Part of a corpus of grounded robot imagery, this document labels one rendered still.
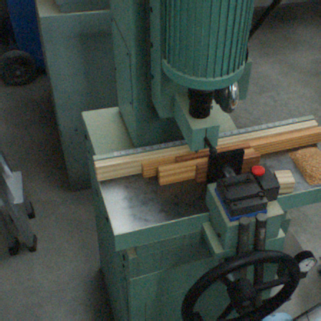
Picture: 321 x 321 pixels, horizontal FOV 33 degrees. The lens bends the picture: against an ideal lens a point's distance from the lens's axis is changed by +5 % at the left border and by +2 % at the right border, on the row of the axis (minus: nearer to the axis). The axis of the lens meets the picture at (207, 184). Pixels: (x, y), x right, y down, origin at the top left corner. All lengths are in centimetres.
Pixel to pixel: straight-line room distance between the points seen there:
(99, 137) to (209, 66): 60
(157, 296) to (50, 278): 87
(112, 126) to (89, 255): 82
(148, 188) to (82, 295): 98
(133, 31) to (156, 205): 41
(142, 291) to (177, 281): 10
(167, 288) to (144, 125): 45
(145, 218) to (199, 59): 39
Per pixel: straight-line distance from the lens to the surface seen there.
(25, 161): 271
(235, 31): 105
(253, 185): 117
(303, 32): 378
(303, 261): 147
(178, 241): 128
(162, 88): 127
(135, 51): 131
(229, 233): 116
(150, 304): 147
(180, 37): 105
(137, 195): 127
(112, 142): 156
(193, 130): 119
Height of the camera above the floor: 184
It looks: 46 degrees down
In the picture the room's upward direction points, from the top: 6 degrees clockwise
